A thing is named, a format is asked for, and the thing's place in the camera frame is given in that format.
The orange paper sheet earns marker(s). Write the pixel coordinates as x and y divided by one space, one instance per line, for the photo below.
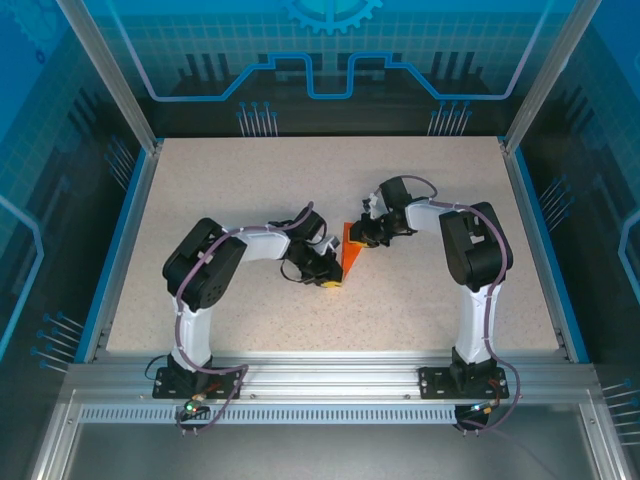
350 252

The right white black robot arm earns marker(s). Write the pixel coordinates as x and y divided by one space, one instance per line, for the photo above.
472 320

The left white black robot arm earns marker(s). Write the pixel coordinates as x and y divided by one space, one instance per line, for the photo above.
265 247

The aluminium mounting rail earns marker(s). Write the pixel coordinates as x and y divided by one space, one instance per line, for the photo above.
330 372

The aluminium blue side rail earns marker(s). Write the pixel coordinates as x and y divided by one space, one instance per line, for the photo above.
127 240
525 200

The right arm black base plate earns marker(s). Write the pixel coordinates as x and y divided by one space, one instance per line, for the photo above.
432 385

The aluminium frame post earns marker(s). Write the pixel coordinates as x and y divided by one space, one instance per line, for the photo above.
545 75
116 75

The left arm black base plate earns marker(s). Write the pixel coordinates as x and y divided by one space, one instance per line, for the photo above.
162 392

